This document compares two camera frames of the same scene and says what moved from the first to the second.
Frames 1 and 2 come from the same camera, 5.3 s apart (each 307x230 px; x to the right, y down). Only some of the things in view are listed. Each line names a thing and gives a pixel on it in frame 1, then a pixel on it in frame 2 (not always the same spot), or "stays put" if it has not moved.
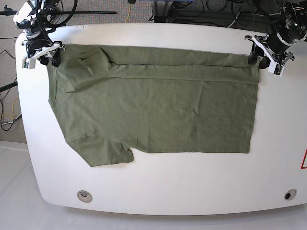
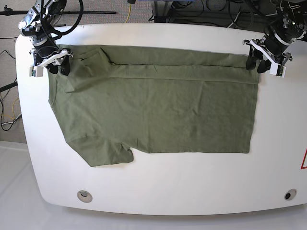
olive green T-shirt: x=111 y=100 stays put
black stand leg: x=8 y=86 stays put
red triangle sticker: x=303 y=166 stays put
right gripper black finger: x=56 y=57 → x=65 y=65
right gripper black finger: x=43 y=60 → x=53 y=68
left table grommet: x=84 y=196 stays put
